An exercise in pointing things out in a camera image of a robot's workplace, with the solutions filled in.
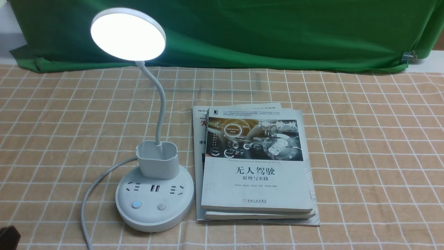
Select white desk lamp with socket base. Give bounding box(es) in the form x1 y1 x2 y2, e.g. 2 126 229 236
90 7 195 232

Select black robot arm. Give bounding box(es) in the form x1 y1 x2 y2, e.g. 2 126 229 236
0 226 21 250

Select bottom magazine in stack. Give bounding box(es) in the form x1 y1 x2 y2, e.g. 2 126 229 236
192 102 321 226

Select self-driving textbook on top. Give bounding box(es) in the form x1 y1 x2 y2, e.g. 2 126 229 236
201 106 314 213

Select middle book in stack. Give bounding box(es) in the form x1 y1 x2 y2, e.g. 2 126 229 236
204 208 318 220

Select checkered orange tablecloth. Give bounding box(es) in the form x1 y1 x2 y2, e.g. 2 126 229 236
0 65 444 250

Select green backdrop cloth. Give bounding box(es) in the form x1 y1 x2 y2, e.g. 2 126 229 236
9 0 443 73

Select metal binder clip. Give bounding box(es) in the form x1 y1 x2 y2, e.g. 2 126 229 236
400 51 417 64

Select grey lamp power cable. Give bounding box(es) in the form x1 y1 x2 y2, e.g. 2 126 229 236
80 156 138 250

